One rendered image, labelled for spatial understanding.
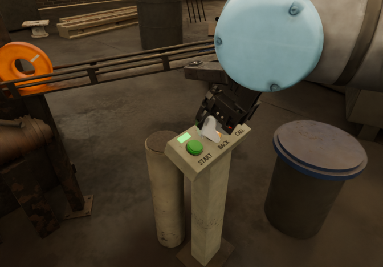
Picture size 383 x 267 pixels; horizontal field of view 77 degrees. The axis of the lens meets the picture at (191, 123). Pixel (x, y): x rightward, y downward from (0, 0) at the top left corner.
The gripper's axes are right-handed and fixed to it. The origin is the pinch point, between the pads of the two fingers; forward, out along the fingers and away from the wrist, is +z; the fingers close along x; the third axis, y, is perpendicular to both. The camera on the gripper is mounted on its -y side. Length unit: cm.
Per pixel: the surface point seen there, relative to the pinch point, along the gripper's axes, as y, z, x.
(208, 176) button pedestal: 6.3, 14.5, 2.4
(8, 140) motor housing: -48, 34, -29
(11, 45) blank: -60, 10, -18
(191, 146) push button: -0.3, 5.5, -1.3
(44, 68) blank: -54, 16, -12
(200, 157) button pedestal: 2.9, 6.6, -1.0
